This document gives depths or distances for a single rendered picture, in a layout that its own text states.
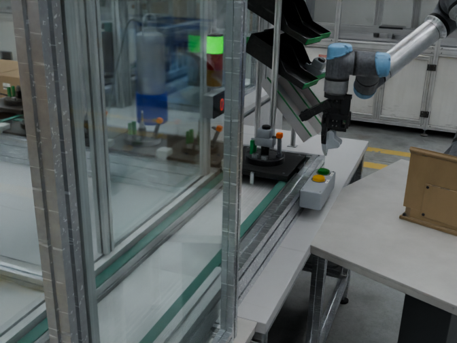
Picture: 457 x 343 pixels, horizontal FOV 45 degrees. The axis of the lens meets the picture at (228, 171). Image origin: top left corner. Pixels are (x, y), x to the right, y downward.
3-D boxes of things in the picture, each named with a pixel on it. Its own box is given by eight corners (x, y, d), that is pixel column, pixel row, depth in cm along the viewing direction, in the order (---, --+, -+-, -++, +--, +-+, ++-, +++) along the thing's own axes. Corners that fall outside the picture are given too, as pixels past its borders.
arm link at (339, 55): (356, 46, 165) (327, 45, 167) (351, 82, 169) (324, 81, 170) (354, 43, 173) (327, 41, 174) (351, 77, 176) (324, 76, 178)
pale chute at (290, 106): (317, 134, 218) (325, 128, 215) (303, 142, 208) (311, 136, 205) (275, 78, 221) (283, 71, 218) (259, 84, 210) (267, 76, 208)
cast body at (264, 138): (275, 144, 193) (277, 125, 190) (272, 148, 189) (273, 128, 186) (253, 141, 196) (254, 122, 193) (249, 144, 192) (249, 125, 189)
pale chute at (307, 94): (326, 124, 231) (333, 118, 228) (313, 132, 221) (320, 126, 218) (285, 72, 234) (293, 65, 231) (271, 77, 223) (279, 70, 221)
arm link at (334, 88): (322, 80, 172) (328, 75, 179) (321, 94, 173) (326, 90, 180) (346, 82, 169) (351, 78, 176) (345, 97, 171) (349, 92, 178)
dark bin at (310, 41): (319, 41, 206) (329, 24, 202) (305, 45, 196) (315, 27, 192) (262, 5, 214) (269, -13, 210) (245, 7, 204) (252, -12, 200)
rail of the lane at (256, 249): (323, 180, 206) (325, 153, 202) (237, 307, 129) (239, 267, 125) (309, 178, 208) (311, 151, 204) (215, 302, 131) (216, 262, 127)
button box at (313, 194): (334, 187, 189) (336, 171, 187) (320, 211, 171) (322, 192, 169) (314, 184, 192) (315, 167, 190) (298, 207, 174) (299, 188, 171)
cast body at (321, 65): (322, 76, 223) (330, 62, 219) (318, 78, 220) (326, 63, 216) (306, 66, 225) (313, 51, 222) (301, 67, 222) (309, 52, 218)
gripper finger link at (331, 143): (337, 160, 179) (340, 133, 176) (319, 157, 181) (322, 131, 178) (339, 157, 182) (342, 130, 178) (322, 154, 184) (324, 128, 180)
